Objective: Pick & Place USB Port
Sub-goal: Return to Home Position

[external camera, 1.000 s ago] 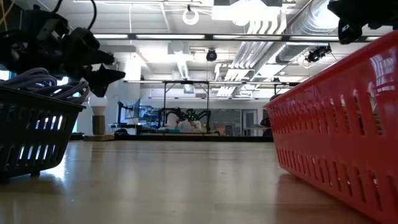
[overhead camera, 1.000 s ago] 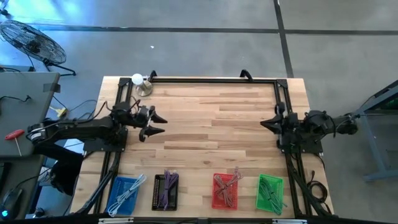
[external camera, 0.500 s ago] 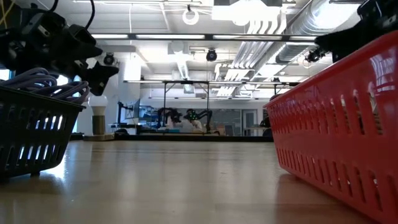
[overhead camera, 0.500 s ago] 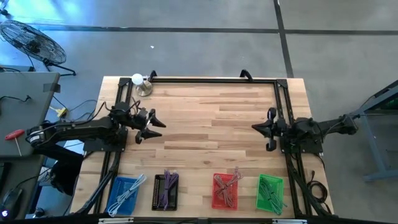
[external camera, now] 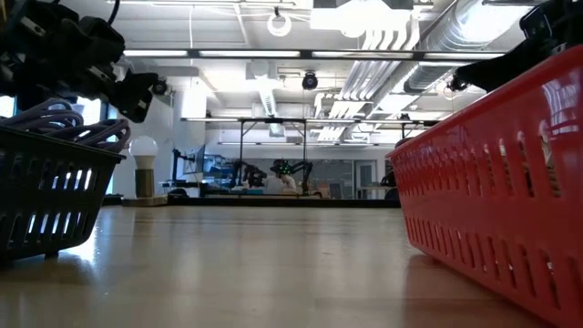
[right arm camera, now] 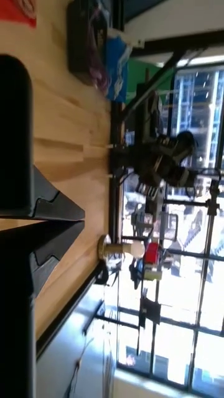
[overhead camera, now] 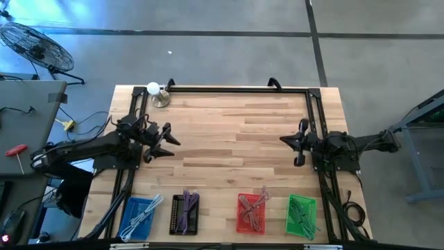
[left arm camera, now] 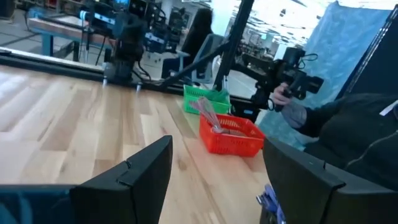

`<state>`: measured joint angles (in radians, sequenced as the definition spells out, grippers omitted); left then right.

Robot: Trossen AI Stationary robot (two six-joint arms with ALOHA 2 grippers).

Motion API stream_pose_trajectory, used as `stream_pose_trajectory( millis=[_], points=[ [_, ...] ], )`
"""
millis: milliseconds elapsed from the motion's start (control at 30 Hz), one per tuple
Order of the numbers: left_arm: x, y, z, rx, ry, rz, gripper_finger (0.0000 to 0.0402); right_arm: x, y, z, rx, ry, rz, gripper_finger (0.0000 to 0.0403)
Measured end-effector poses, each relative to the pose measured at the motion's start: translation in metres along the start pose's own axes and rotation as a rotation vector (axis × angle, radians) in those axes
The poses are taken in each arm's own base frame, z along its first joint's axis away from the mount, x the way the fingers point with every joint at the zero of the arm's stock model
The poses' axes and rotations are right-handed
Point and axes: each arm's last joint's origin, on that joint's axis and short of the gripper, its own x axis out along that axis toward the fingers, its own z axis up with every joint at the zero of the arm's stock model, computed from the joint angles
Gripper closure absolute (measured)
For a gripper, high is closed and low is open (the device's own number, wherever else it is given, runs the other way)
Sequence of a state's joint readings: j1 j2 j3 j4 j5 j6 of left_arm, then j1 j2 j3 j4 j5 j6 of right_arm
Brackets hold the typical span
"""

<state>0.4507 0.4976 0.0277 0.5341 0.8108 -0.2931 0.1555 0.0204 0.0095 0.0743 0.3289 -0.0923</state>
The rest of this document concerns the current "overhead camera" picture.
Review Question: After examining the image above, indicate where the grey tape strip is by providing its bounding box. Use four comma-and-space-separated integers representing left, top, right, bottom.
47, 92, 69, 104

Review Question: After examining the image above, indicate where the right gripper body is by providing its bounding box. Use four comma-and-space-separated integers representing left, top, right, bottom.
293, 117, 320, 167

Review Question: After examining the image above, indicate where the black chair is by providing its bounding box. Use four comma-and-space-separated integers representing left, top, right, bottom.
36, 166, 94, 219

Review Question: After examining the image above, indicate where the black plastic basket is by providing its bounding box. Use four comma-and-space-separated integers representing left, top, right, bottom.
169, 194, 200, 236

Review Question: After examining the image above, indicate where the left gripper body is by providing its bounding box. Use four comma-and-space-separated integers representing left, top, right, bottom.
138, 122, 171, 163

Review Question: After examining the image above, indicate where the purple USB cable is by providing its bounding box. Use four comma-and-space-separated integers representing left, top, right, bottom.
178, 189, 195, 235
176, 190, 201, 234

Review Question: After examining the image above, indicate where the white bulb lamp brass base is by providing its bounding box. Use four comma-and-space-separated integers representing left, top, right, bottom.
146, 81, 171, 108

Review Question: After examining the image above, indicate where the white USB cable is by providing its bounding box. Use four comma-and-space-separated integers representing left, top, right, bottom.
128, 194, 164, 230
119, 199, 157, 242

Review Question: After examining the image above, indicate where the blue-grey metal table frame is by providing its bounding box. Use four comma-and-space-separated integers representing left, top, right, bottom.
382, 88, 444, 204

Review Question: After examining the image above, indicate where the black computer mouse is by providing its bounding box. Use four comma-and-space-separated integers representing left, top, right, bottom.
0, 208, 27, 246

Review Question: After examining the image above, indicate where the yellow power plug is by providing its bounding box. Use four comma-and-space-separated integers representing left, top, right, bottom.
55, 117, 76, 132

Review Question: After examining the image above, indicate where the blue plastic basket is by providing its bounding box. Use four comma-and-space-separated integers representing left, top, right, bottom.
119, 197, 153, 241

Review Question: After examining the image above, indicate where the black coiled cable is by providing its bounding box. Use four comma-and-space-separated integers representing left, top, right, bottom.
341, 189, 367, 228

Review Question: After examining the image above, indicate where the black aluminium table frame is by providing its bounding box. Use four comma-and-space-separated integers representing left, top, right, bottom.
83, 76, 374, 244

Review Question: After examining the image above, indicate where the red plastic basket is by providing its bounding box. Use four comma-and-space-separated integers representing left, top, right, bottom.
236, 193, 266, 235

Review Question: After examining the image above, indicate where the green plastic basket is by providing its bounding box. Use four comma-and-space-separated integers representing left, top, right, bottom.
284, 194, 318, 240

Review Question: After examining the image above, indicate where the grey side table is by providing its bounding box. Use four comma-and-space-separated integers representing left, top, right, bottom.
0, 78, 69, 176

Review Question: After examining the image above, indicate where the black floor fan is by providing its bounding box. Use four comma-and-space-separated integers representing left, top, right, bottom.
0, 21, 86, 86

